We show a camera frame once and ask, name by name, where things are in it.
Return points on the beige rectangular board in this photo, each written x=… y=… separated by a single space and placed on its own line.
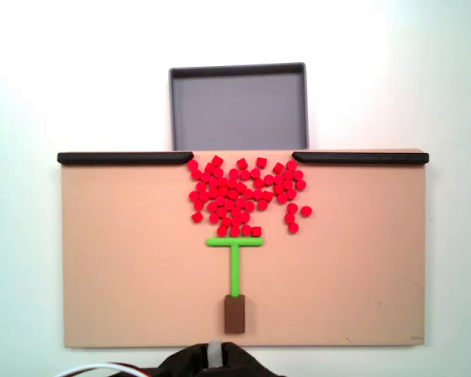
x=121 y=255

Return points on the small red cylinder piece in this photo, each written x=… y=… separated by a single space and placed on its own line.
x=301 y=184
x=214 y=192
x=196 y=174
x=220 y=201
x=240 y=202
x=233 y=230
x=278 y=189
x=236 y=212
x=204 y=195
x=209 y=168
x=212 y=206
x=217 y=160
x=288 y=174
x=218 y=173
x=306 y=211
x=259 y=182
x=205 y=176
x=246 y=229
x=201 y=185
x=291 y=165
x=288 y=184
x=282 y=197
x=242 y=163
x=236 y=220
x=223 y=191
x=197 y=217
x=193 y=165
x=267 y=195
x=232 y=193
x=293 y=227
x=222 y=211
x=248 y=193
x=230 y=203
x=256 y=231
x=194 y=195
x=290 y=217
x=249 y=206
x=291 y=193
x=213 y=182
x=226 y=222
x=221 y=230
x=255 y=173
x=278 y=168
x=269 y=180
x=293 y=207
x=198 y=204
x=214 y=217
x=223 y=181
x=262 y=204
x=298 y=175
x=245 y=174
x=245 y=217
x=232 y=183
x=279 y=180
x=258 y=194
x=261 y=162
x=234 y=173
x=241 y=186

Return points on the grey rectangular plastic tray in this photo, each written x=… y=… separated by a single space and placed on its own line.
x=239 y=110

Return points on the black rail bar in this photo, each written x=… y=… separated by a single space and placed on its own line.
x=121 y=158
x=361 y=158

